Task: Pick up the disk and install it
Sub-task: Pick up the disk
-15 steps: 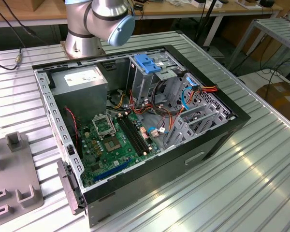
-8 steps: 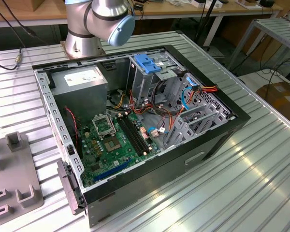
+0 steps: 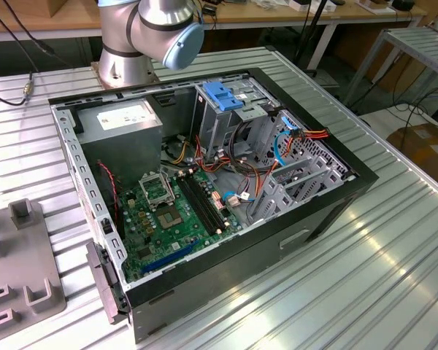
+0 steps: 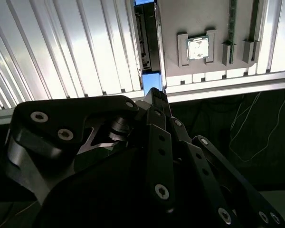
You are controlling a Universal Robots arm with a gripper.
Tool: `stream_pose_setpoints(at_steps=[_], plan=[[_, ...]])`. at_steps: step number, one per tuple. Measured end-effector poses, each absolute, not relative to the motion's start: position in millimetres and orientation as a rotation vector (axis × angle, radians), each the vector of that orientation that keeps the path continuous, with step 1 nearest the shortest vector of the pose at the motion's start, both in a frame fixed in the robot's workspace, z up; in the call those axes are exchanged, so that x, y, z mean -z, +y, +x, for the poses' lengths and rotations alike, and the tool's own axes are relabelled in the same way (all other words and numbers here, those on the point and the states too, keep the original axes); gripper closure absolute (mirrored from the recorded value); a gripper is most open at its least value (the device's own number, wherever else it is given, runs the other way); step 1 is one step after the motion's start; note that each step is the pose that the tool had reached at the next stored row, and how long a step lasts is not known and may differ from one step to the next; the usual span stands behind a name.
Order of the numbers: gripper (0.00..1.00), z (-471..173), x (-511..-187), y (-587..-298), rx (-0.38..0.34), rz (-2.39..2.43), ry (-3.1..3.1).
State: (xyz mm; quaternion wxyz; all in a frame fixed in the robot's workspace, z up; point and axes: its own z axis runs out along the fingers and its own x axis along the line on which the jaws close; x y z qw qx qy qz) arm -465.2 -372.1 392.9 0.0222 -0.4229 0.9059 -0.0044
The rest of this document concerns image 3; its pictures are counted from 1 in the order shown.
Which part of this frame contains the silver disk bay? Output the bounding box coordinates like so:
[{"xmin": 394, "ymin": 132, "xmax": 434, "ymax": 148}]
[{"xmin": 246, "ymin": 109, "xmax": 355, "ymax": 223}]

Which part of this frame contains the black RAM slot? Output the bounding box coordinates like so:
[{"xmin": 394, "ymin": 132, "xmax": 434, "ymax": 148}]
[
  {"xmin": 181, "ymin": 176, "xmax": 220, "ymax": 234},
  {"xmin": 177, "ymin": 177, "xmax": 215, "ymax": 236},
  {"xmin": 186, "ymin": 174, "xmax": 226, "ymax": 232},
  {"xmin": 191, "ymin": 173, "xmax": 230, "ymax": 230}
]

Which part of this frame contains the silver optical drive cage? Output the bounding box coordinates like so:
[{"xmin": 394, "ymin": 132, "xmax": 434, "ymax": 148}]
[{"xmin": 189, "ymin": 78, "xmax": 278, "ymax": 161}]

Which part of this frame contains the CPU socket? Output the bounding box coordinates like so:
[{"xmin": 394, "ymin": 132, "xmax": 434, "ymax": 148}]
[{"xmin": 155, "ymin": 206, "xmax": 186, "ymax": 231}]

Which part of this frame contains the metal socket cover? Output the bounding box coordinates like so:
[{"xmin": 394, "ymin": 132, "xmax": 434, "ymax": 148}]
[{"xmin": 137, "ymin": 171, "xmax": 174, "ymax": 211}]

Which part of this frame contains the green motherboard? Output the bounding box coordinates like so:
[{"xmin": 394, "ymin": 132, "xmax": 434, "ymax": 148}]
[{"xmin": 116, "ymin": 167, "xmax": 242, "ymax": 284}]

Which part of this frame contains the blue plastic drive latch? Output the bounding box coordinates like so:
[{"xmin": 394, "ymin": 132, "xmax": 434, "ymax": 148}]
[{"xmin": 201, "ymin": 82, "xmax": 245, "ymax": 113}]

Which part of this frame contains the blue expansion slot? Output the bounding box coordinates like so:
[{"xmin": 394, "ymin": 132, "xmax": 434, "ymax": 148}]
[{"xmin": 141, "ymin": 236, "xmax": 201, "ymax": 275}]

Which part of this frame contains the grey power supply unit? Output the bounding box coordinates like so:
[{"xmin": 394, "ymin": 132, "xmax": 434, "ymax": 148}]
[{"xmin": 74, "ymin": 98, "xmax": 164, "ymax": 183}]

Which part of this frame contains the black PC case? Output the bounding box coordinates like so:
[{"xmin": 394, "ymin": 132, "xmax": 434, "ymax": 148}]
[{"xmin": 47, "ymin": 67, "xmax": 380, "ymax": 346}]

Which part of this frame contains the grey card retention latch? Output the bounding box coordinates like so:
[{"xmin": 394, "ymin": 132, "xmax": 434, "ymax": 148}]
[{"xmin": 85, "ymin": 241, "xmax": 129, "ymax": 325}]

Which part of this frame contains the brown box white label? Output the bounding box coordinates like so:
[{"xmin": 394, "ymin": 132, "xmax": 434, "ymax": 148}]
[{"xmin": 386, "ymin": 122, "xmax": 438, "ymax": 176}]

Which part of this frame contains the long wooden desk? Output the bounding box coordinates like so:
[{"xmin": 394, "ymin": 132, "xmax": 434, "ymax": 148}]
[{"xmin": 0, "ymin": 0, "xmax": 428, "ymax": 70}]

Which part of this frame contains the grey parts rack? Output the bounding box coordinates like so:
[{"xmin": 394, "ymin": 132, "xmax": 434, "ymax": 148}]
[{"xmin": 0, "ymin": 198, "xmax": 67, "ymax": 335}]

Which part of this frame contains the plain brown cardboard box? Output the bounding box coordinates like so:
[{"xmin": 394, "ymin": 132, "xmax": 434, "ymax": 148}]
[{"xmin": 45, "ymin": 0, "xmax": 100, "ymax": 18}]

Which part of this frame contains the metal slat side table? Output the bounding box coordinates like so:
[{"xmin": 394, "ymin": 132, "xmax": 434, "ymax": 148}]
[{"xmin": 342, "ymin": 27, "xmax": 438, "ymax": 106}]

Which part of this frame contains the orange red wire bundle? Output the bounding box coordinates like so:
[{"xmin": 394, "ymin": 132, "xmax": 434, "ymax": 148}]
[{"xmin": 195, "ymin": 134, "xmax": 278, "ymax": 205}]

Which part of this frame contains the yellow black wire bundle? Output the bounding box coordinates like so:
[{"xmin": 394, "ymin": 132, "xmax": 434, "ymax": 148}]
[{"xmin": 171, "ymin": 140, "xmax": 191, "ymax": 165}]

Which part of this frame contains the blue data wire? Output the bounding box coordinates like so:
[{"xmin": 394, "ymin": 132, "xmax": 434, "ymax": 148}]
[{"xmin": 220, "ymin": 110, "xmax": 301, "ymax": 206}]

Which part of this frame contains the red orange power wire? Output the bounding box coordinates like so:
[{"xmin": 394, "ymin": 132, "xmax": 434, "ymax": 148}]
[{"xmin": 268, "ymin": 127, "xmax": 331, "ymax": 183}]

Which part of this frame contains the red black twisted wire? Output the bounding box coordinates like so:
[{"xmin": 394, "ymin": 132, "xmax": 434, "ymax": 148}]
[{"xmin": 96, "ymin": 160, "xmax": 120, "ymax": 219}]

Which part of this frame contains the black cable metal plug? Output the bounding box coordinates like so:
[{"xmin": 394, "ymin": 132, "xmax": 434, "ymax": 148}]
[{"xmin": 0, "ymin": 71, "xmax": 37, "ymax": 107}]

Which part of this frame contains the black hanging cable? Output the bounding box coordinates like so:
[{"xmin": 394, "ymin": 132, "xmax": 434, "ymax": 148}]
[{"xmin": 3, "ymin": 0, "xmax": 55, "ymax": 74}]

